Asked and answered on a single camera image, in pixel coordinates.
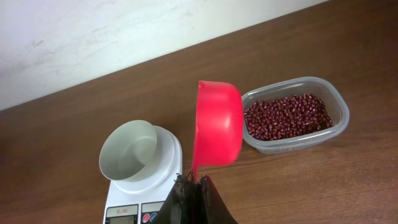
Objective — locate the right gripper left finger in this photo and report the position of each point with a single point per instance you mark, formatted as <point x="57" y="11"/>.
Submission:
<point x="178" y="208"/>

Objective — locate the white round bowl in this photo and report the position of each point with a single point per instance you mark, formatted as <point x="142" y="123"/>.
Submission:
<point x="127" y="150"/>

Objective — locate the red beans in container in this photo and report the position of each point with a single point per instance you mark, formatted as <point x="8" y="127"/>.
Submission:
<point x="287" y="117"/>

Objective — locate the white kitchen scale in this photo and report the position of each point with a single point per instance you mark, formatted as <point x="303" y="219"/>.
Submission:
<point x="140" y="201"/>

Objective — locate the orange measuring scoop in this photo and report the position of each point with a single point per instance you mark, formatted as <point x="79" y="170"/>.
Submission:
<point x="218" y="125"/>

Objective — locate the clear plastic container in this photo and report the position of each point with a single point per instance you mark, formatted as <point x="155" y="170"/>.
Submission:
<point x="335" y="106"/>

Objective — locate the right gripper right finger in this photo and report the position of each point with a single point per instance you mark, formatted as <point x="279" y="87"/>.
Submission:
<point x="211" y="207"/>

